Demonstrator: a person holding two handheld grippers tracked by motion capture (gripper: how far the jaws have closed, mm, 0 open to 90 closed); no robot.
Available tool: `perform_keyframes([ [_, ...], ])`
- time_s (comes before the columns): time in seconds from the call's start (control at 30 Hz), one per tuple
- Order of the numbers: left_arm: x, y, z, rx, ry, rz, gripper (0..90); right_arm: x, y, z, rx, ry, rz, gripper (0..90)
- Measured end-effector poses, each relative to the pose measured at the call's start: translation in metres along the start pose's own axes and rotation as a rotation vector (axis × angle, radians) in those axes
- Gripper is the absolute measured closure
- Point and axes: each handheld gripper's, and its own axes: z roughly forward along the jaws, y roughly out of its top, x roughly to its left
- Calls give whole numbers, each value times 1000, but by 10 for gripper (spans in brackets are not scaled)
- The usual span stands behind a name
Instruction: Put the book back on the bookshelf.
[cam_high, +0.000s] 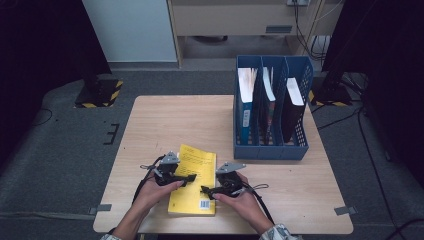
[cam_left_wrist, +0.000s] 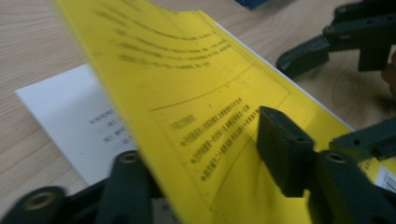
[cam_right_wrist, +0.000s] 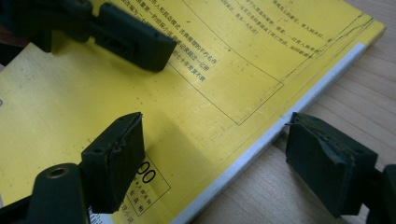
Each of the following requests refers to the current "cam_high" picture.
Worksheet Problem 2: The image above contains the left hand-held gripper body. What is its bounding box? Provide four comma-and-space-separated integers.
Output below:
153, 150, 181, 187

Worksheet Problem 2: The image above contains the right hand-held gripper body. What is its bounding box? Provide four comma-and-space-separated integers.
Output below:
215, 162, 247, 198

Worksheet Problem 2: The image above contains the yellow cover book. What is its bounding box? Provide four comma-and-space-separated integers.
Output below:
167, 143, 218, 217

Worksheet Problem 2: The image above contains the blue plastic file rack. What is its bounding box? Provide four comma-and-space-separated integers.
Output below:
233, 54, 314, 160

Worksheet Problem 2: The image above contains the black hardcover book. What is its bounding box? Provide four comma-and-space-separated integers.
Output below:
281, 77, 307, 144

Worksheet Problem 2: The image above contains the blue cover book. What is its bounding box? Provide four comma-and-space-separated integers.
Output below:
236, 67, 259, 147

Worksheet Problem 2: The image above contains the teal cover book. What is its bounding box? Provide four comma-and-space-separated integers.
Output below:
260, 66, 278, 146

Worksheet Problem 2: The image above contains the person's right hand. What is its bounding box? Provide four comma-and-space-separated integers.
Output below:
212, 173, 264, 228

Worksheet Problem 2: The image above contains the person's left hand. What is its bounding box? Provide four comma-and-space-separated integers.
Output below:
133, 180, 185, 214

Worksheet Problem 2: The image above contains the grey tape piece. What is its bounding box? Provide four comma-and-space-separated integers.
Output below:
334, 205, 358, 216
88, 203, 113, 215

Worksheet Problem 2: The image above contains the white cabinet panel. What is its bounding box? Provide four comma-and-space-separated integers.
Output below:
82, 0, 178, 63

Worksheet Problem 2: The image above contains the beige wooden desk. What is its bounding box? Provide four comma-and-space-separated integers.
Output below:
166, 0, 344, 69

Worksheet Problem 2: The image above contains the black curtain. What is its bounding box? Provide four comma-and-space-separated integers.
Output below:
321, 0, 424, 188
0, 0, 113, 168

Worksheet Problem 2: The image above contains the left hand-held gripper cable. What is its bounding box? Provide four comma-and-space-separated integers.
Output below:
132, 154, 166, 204

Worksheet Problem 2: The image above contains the hand-held gripper cable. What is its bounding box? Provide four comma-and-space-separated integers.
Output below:
132, 154, 166, 204
244, 183, 276, 224

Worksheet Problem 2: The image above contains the right hand-held gripper cable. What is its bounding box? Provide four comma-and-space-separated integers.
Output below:
244, 183, 276, 224

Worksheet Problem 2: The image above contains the black floor cable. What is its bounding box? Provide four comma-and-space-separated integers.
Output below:
28, 108, 54, 129
316, 106, 362, 131
357, 108, 401, 240

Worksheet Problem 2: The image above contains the bundle of hanging cables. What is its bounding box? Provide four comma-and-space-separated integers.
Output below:
293, 0, 334, 63

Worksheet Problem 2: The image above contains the grey desk handle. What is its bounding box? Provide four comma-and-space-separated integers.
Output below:
265, 24, 294, 34

